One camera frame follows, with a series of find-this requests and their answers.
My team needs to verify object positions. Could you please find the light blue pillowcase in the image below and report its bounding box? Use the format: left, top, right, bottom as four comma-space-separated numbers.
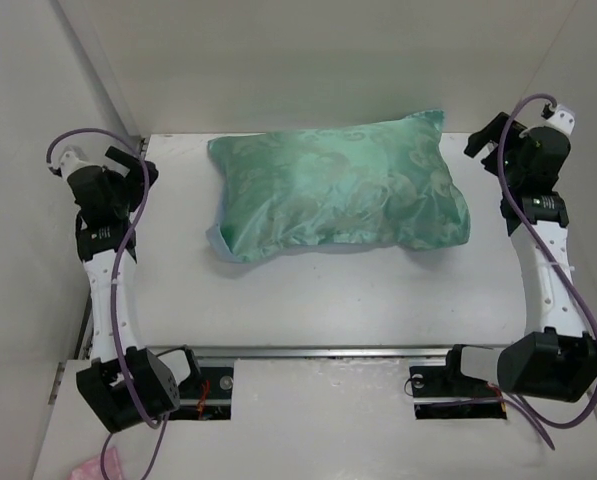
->
206, 109, 471, 263

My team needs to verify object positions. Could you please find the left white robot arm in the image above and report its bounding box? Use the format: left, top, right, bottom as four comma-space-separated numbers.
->
59, 146, 203, 433

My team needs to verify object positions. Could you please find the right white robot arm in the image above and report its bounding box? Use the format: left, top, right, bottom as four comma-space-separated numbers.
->
441, 108, 597, 402

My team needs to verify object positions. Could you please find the pink plastic bag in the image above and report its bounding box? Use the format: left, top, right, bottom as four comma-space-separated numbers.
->
68, 447, 124, 480

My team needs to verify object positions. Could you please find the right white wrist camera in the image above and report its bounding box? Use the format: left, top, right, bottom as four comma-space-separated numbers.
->
541, 102, 575, 137

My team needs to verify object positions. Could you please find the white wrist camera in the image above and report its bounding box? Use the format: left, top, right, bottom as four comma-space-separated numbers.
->
541, 102, 575, 137
50, 145, 93, 180

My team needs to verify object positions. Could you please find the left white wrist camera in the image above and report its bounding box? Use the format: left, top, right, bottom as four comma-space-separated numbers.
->
50, 145, 93, 180

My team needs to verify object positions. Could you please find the aluminium front rail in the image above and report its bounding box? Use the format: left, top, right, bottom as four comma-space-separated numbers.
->
147, 342, 524, 361

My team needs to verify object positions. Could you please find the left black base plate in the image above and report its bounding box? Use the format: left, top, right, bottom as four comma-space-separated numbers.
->
169, 360, 234, 421

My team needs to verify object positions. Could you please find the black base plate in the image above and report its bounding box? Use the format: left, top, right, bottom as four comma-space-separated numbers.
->
404, 365, 507, 420
169, 360, 234, 421

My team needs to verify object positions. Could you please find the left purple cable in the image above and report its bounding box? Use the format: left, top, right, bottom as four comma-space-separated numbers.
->
45, 127, 167, 480

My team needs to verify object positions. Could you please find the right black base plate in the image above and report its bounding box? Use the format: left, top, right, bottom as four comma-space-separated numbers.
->
404, 365, 507, 420

